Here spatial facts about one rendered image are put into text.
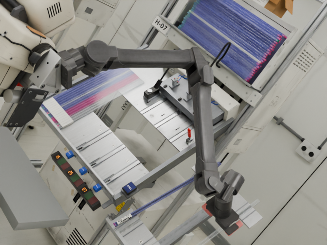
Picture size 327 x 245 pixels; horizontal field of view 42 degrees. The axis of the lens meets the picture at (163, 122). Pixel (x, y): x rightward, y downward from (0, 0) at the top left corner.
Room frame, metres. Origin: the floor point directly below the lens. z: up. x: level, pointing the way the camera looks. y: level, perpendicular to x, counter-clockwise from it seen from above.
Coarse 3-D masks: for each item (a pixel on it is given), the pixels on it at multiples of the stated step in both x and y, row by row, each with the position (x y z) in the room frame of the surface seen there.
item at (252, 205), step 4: (256, 200) 1.58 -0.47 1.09; (252, 204) 1.56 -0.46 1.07; (256, 204) 1.57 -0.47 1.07; (248, 208) 1.55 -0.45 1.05; (240, 212) 1.53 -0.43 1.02; (244, 212) 1.53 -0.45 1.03; (240, 216) 1.52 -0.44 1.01; (220, 228) 1.47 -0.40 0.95; (216, 232) 1.45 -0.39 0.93; (208, 236) 1.44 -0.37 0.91; (212, 236) 1.44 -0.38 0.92; (204, 240) 1.42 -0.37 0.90; (208, 240) 1.43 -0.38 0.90; (200, 244) 1.41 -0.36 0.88; (204, 244) 1.42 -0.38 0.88
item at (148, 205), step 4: (220, 164) 1.70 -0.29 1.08; (188, 180) 1.62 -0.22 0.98; (192, 180) 1.62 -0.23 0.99; (180, 184) 1.60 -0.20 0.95; (184, 184) 1.60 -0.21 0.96; (176, 188) 1.58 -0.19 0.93; (180, 188) 1.59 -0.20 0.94; (168, 192) 1.56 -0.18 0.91; (172, 192) 1.57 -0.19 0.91; (160, 196) 1.54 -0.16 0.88; (164, 196) 1.55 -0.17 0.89; (152, 200) 1.53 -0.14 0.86; (156, 200) 1.53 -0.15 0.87; (160, 200) 1.54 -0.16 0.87; (148, 204) 1.51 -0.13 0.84; (152, 204) 1.52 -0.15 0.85; (140, 208) 1.50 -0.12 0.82; (144, 208) 1.50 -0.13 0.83; (132, 212) 1.48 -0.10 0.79; (136, 212) 1.48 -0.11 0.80; (132, 216) 1.47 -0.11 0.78; (116, 224) 1.43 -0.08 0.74
